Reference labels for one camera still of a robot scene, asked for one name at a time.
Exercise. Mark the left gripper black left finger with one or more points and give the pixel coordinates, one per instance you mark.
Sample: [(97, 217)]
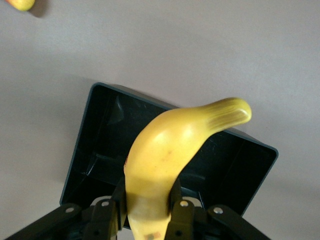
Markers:
[(105, 220)]

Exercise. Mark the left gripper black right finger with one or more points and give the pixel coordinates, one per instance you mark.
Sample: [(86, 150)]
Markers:
[(181, 220)]

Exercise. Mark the yellow banana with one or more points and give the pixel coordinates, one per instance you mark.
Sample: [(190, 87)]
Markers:
[(160, 160)]

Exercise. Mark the black plastic box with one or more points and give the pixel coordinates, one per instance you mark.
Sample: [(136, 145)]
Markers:
[(105, 140)]

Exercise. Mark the red yellow mango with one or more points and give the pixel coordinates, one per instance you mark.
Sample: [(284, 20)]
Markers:
[(22, 3)]

